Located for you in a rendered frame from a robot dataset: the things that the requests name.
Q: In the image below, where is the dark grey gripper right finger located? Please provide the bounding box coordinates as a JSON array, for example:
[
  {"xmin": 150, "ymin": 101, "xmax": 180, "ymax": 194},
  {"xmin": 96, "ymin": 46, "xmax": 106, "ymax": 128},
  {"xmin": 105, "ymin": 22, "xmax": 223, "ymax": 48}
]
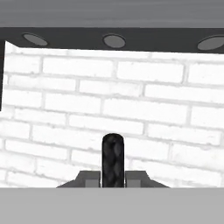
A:
[{"xmin": 124, "ymin": 170, "xmax": 170, "ymax": 189}]

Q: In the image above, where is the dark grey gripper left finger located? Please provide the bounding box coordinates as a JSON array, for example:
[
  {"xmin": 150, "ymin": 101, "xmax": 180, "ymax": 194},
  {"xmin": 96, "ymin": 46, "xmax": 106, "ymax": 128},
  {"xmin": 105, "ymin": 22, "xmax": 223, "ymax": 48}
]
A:
[{"xmin": 57, "ymin": 170, "xmax": 102, "ymax": 189}]

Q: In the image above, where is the black spatula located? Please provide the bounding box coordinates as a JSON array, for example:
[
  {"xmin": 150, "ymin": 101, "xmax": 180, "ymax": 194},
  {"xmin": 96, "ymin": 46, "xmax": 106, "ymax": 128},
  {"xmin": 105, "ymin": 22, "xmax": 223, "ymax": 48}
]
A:
[{"xmin": 101, "ymin": 132, "xmax": 126, "ymax": 189}]

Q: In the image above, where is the dark cupboard side panel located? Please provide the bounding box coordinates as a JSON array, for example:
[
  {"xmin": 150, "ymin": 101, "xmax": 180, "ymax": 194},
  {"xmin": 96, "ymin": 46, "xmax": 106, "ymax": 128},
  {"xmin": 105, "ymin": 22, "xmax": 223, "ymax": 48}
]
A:
[{"xmin": 0, "ymin": 39, "xmax": 6, "ymax": 113}]

